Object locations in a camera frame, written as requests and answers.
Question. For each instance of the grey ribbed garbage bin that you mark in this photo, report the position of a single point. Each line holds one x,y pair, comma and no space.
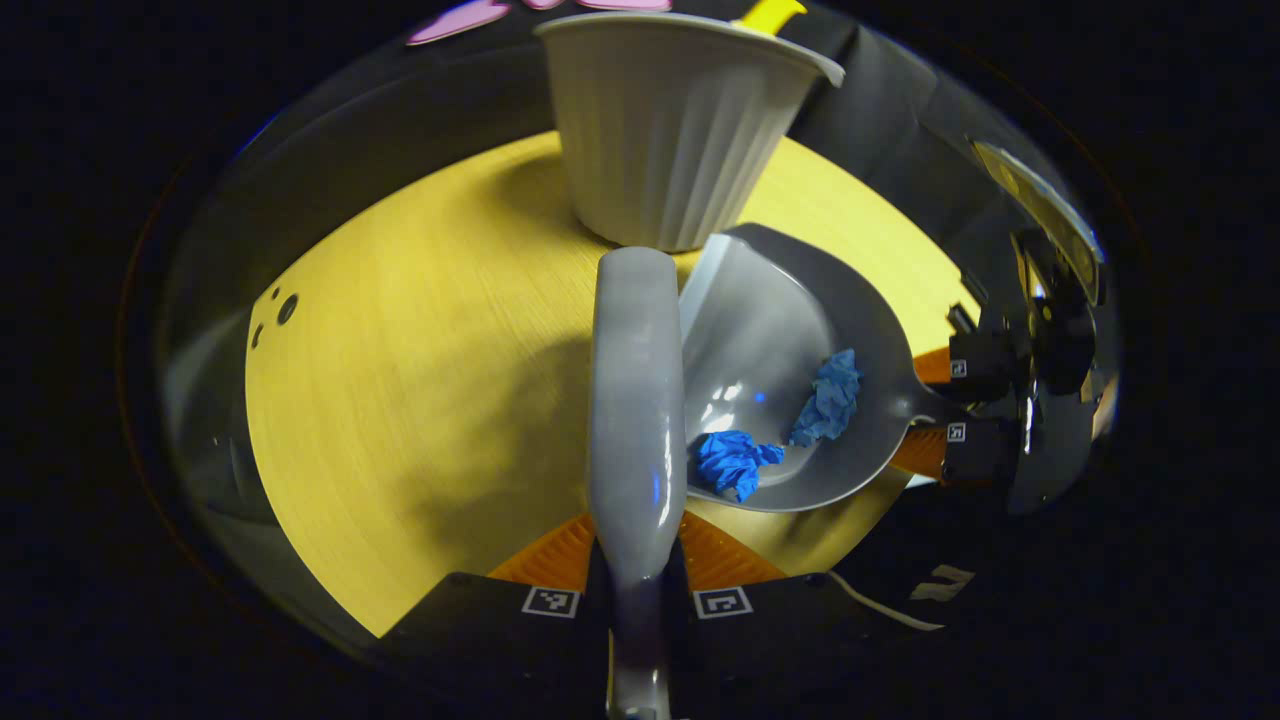
670,130

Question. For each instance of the wooden desktop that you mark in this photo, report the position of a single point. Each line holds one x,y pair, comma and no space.
420,400

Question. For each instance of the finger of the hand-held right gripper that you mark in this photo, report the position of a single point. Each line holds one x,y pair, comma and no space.
975,365
975,455

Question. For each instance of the white tape piece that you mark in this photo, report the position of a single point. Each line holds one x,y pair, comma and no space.
943,583

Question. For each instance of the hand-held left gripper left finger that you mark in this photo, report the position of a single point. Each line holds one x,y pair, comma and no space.
500,630

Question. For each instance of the dark blue paper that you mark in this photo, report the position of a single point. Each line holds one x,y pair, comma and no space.
730,462

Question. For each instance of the light blue paper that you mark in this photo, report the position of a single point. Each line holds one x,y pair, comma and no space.
828,400

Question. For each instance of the grey plastic dustpan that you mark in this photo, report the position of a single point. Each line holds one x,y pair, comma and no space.
760,330

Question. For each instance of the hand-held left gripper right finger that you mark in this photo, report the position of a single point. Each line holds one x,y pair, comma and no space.
770,630

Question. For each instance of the small grey broom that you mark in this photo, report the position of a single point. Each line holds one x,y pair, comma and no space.
635,400

